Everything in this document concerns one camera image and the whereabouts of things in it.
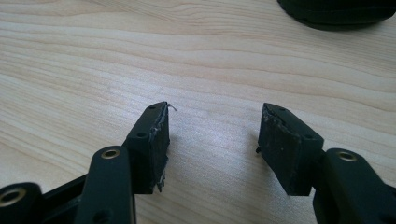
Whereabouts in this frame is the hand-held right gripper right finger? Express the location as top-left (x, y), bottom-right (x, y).
top-left (257, 103), bottom-right (325, 197)

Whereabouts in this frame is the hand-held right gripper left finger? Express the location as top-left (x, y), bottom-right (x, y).
top-left (121, 101), bottom-right (171, 196)

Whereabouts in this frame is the black knit shoe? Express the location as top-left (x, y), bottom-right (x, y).
top-left (276, 0), bottom-right (396, 32)

